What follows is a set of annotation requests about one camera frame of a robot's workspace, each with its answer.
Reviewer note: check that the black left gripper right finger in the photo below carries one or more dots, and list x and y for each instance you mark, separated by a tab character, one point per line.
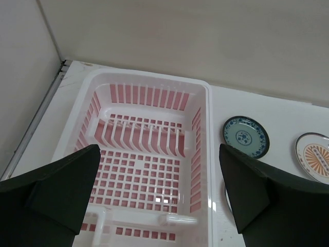
272	207

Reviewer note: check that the blue floral pattern plate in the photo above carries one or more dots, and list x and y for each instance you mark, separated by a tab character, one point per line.
246	135

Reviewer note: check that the white pink dish rack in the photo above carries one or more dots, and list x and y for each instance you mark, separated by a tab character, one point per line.
153	185

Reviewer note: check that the orange sunburst plate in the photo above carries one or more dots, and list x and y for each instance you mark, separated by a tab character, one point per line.
312	152

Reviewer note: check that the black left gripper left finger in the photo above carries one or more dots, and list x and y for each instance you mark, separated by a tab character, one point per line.
46	206

